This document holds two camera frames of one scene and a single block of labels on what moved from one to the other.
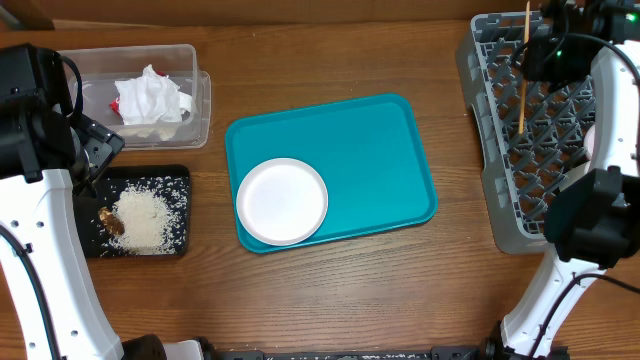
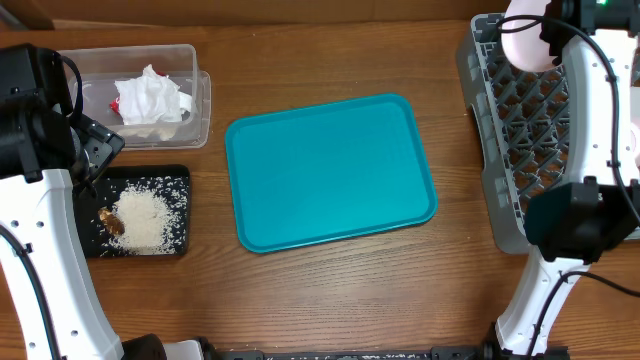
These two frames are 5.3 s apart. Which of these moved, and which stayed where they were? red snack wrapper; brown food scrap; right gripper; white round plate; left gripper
Moved: white round plate; right gripper
Stayed: red snack wrapper; brown food scrap; left gripper
